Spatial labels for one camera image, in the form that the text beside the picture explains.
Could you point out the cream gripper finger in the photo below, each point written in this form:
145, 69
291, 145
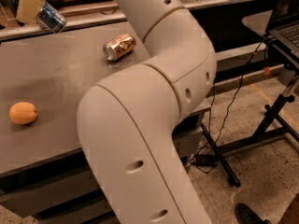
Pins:
28, 10

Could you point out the blue silver redbull can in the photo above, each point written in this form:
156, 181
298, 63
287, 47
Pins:
49, 18

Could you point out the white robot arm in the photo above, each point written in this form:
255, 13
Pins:
125, 122

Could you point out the gold soda can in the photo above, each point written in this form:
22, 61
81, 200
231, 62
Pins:
119, 46

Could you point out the orange fruit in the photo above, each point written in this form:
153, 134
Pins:
22, 113

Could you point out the grey drawer cabinet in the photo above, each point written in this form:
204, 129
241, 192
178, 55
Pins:
53, 72

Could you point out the top grey drawer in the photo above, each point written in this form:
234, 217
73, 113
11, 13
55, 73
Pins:
44, 172

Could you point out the grey drawer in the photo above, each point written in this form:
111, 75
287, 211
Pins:
44, 172
79, 214

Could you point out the middle grey drawer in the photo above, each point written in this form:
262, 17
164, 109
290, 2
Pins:
79, 214

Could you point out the black power adapter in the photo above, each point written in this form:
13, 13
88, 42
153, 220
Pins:
205, 160

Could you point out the black laptop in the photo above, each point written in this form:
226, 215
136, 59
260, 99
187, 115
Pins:
284, 25

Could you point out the black shoe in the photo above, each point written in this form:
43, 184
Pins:
245, 215

